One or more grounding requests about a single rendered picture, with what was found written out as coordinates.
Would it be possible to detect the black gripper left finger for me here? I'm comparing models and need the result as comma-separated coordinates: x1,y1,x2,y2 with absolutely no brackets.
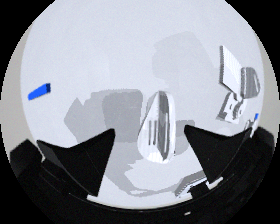
36,128,116,197

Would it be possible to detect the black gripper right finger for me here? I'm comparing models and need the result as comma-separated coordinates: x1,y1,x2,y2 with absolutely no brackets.
184,124,252,184

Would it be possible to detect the blue long thin bar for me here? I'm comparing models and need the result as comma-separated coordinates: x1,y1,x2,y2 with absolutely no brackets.
27,83,51,101

